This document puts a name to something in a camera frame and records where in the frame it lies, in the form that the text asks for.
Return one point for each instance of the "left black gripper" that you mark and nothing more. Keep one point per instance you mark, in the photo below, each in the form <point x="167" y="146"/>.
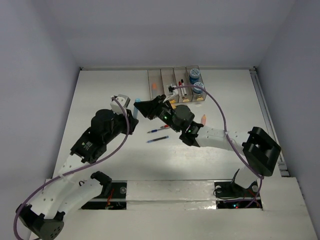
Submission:
<point x="131" y="120"/>

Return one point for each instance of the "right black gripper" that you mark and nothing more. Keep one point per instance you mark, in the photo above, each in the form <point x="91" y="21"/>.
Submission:
<point x="151" y="110"/>

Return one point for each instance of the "blue highlighter pen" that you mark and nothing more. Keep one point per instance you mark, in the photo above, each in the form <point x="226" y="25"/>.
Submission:
<point x="135" y="110"/>

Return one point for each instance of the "blue gel pen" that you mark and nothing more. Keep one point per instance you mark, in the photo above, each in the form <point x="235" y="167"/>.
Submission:
<point x="155" y="130"/>

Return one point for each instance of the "orange highlighter pen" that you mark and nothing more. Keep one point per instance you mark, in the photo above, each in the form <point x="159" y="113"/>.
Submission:
<point x="154" y="87"/>

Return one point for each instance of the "red capped white marker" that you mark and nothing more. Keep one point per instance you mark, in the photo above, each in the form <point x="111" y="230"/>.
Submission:
<point x="180" y="89"/>

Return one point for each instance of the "black capped white marker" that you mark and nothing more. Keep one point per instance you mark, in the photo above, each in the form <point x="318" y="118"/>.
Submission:
<point x="184" y="89"/>

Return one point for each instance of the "blue tape roll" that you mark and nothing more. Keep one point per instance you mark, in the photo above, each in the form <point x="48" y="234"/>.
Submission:
<point x="194" y="75"/>
<point x="198" y="87"/>

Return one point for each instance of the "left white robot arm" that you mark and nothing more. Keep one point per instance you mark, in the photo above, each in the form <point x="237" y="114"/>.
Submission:
<point x="46" y="210"/>

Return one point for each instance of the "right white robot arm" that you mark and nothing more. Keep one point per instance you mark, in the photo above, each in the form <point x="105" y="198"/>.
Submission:
<point x="257" y="150"/>

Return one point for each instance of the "red gel pen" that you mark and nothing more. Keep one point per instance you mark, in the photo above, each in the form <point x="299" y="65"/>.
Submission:
<point x="164" y="126"/>

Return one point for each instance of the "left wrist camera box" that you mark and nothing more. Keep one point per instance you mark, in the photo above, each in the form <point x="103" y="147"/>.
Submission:
<point x="120" y="102"/>

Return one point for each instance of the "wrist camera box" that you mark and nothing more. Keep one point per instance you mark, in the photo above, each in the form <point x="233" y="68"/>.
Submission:
<point x="120" y="102"/>
<point x="173" y="90"/>

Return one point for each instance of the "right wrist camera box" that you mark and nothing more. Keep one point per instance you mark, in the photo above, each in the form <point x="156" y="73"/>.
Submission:
<point x="173" y="90"/>

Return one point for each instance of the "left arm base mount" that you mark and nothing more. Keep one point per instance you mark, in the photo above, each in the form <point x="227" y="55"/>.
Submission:
<point x="112" y="197"/>

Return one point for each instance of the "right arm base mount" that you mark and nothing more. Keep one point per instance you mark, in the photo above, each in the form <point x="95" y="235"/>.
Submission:
<point x="229" y="195"/>

